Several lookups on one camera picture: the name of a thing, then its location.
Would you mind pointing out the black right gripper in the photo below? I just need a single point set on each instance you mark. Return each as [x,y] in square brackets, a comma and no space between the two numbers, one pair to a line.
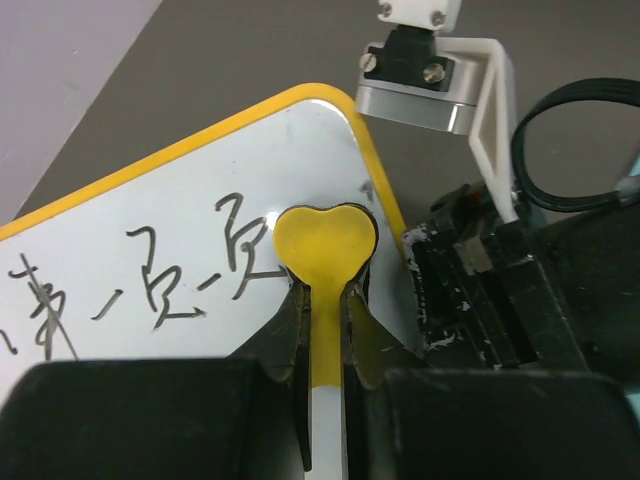
[497,295]

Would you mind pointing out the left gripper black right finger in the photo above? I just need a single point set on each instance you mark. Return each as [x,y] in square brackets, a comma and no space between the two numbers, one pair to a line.
[405,420]

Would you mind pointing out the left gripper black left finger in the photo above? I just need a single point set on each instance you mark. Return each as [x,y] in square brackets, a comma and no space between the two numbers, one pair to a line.
[244,416]

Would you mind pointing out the yellow framed whiteboard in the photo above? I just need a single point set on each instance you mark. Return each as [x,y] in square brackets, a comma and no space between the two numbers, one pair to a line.
[172,257]

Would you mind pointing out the yellow heart eraser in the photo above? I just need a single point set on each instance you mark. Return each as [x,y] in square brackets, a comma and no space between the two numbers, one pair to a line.
[325,249]

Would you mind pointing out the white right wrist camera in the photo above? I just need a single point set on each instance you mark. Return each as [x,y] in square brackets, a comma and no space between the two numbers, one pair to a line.
[423,76]

